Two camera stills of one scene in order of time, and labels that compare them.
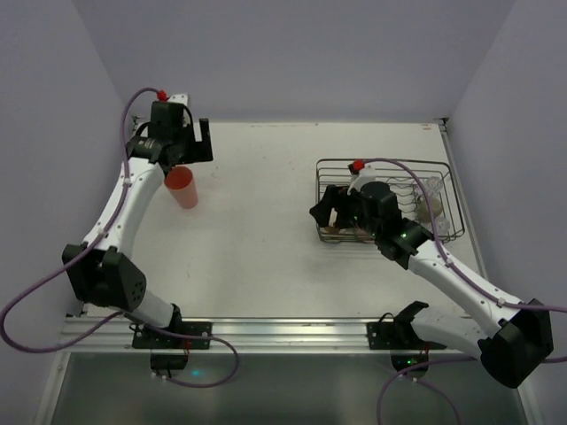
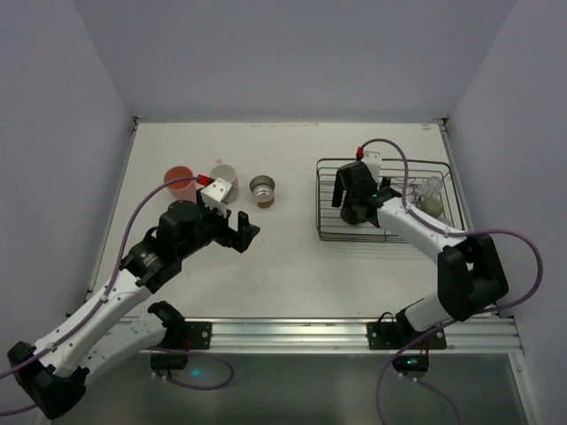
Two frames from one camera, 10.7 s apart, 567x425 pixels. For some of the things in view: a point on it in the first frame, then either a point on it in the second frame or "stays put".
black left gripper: (195, 148) -> (232, 235)
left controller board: (168, 361) stays put
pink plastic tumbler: (181, 184) stays put
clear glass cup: (434, 186) stays put
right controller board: (403, 360) stays put
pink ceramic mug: (345, 234) -> (228, 173)
